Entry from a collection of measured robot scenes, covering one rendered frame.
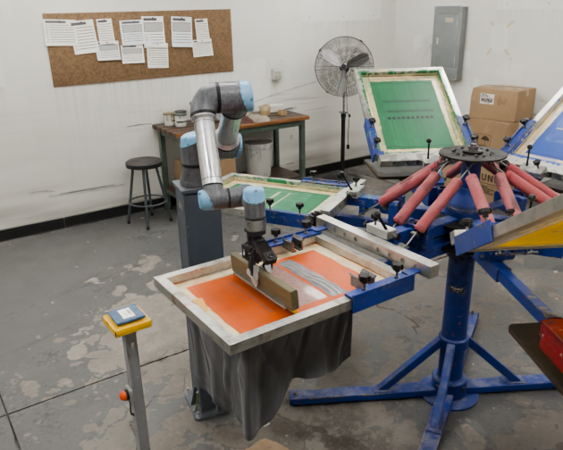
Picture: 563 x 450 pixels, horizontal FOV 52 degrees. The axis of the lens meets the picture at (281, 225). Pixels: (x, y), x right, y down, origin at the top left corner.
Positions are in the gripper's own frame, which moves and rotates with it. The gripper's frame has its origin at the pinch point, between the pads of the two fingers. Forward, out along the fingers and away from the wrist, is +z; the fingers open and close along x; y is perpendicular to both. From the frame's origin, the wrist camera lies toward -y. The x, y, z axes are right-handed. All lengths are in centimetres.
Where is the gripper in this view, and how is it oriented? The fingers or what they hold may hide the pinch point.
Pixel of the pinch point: (262, 282)
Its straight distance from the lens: 210.3
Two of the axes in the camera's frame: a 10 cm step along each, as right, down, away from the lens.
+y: -5.7, -2.5, 7.8
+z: 0.4, 9.4, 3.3
